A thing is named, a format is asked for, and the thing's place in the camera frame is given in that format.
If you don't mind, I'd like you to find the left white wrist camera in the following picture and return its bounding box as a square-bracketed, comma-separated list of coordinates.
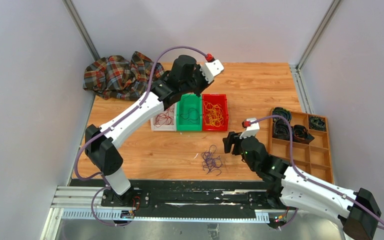
[200, 59, 225, 84]

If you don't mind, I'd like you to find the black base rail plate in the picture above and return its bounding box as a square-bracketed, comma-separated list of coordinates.
[100, 179, 300, 220]

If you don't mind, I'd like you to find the black coiled item far right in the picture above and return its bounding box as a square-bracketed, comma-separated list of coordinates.
[308, 115, 327, 132]

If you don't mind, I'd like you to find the black coiled item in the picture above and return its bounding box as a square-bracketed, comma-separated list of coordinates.
[308, 115, 327, 132]
[271, 107, 292, 123]
[272, 119, 290, 141]
[292, 124, 315, 145]

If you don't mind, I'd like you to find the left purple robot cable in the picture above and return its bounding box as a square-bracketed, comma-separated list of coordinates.
[73, 45, 214, 228]

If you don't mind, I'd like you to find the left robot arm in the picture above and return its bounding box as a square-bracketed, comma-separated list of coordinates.
[84, 55, 224, 207]

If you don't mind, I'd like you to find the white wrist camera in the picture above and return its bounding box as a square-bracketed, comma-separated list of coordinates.
[239, 117, 260, 139]
[200, 59, 225, 84]

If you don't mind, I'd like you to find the black coiled item upper left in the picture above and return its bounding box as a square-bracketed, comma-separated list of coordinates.
[271, 107, 292, 123]

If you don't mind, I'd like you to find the plaid cloth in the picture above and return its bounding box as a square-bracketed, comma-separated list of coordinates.
[82, 51, 154, 101]

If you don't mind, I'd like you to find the black coiled item centre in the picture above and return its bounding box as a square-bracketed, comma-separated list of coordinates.
[292, 124, 315, 145]

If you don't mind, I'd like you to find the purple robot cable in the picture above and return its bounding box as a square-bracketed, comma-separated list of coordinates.
[243, 115, 384, 233]
[73, 45, 214, 228]

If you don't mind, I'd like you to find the black coiled item lower left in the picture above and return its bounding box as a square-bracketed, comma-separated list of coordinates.
[272, 119, 290, 141]

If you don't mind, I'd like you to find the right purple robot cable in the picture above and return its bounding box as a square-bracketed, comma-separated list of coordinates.
[243, 115, 384, 233]

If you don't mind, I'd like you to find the red plastic bin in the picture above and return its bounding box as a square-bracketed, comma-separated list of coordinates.
[202, 94, 229, 132]

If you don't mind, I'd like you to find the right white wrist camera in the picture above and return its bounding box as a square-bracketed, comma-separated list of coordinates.
[239, 117, 260, 139]

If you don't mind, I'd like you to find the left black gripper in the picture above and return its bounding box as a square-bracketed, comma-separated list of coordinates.
[181, 64, 215, 98]

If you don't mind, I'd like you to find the white plastic bin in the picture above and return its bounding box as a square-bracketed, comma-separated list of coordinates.
[150, 103, 177, 132]

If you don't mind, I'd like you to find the wooden compartment tray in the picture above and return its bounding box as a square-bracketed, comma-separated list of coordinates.
[267, 110, 334, 183]

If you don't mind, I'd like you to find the green plastic bin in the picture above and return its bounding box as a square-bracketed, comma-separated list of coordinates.
[176, 93, 203, 132]

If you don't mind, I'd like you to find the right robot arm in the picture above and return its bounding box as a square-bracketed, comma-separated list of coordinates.
[222, 131, 381, 240]

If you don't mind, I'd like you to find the yellow cable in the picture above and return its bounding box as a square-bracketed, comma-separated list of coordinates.
[203, 101, 225, 128]

